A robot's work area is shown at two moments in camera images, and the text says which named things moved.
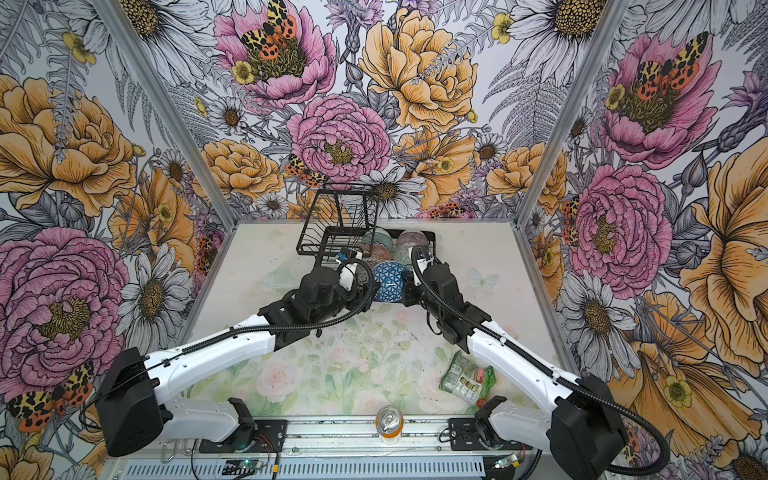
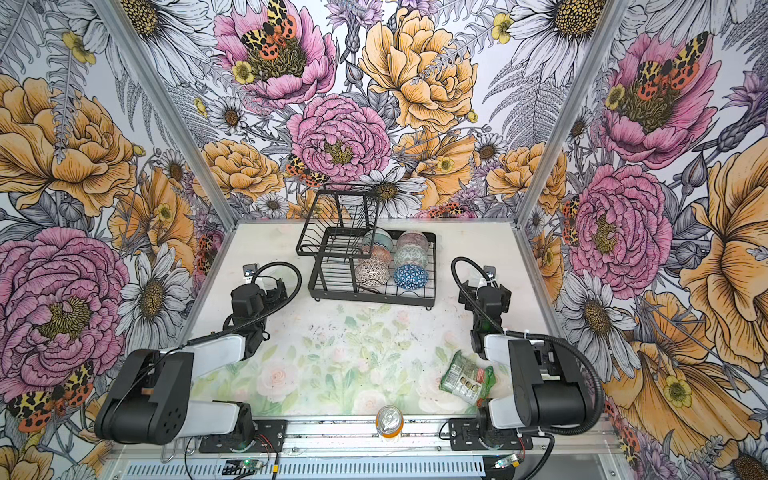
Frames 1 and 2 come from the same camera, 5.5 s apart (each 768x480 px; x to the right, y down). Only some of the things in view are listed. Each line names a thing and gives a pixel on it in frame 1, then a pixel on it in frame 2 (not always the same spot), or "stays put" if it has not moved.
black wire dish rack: (348, 220) stays put
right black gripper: (408, 292) -> (471, 291)
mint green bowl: (380, 235) stays put
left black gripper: (358, 295) -> (275, 299)
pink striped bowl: (415, 237) stays put
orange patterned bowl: (379, 253) stays put
